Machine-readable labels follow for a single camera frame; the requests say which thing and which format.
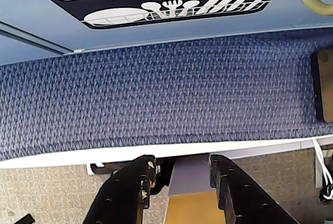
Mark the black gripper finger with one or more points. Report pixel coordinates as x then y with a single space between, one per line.
242 192
119 192

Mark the blue toy kitchen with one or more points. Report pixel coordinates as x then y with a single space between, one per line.
52 7

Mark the blue textured floor mat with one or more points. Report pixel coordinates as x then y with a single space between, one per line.
161 91

